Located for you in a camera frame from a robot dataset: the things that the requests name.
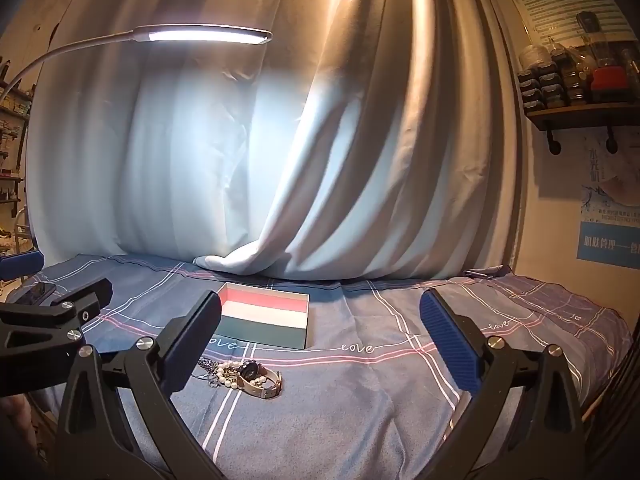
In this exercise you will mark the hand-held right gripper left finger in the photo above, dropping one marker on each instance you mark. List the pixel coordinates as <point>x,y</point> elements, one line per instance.
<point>194,336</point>

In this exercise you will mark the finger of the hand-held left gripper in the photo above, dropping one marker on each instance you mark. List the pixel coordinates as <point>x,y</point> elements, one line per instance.
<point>60,310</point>
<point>22,264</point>

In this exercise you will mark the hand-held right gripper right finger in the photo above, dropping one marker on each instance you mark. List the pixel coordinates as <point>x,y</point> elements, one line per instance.
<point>450,341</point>

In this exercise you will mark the gold wrist watch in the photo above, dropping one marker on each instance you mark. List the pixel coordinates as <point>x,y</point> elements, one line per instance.
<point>249,370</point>

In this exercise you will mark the pink lined jewelry box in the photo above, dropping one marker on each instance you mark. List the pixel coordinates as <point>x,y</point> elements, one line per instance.
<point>265,316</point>

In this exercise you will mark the blue plaid bed sheet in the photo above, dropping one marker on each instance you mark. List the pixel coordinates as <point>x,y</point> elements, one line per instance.
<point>350,410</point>

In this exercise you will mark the cluttered storage shelves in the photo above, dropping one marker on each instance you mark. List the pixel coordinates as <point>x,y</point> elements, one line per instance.
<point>12,125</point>

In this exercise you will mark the white curtain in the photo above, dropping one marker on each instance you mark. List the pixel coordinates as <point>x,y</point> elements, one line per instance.
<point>200,160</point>

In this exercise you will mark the stack of small dark jars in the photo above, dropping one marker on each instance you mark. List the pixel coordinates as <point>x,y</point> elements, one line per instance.
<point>542,85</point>

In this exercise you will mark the white gooseneck desk lamp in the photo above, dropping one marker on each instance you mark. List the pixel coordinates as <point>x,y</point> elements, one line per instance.
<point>200,35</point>

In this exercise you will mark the red capped container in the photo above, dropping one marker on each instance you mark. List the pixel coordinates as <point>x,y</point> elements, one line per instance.
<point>609,82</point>

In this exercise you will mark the clear tall bottle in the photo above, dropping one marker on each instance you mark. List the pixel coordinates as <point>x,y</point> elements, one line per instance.
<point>592,40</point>

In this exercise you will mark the blue wall poster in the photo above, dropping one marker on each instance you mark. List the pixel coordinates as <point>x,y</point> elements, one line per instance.
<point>607,210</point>

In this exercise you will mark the wooden wall shelf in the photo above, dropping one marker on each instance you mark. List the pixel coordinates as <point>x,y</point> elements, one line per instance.
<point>580,114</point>

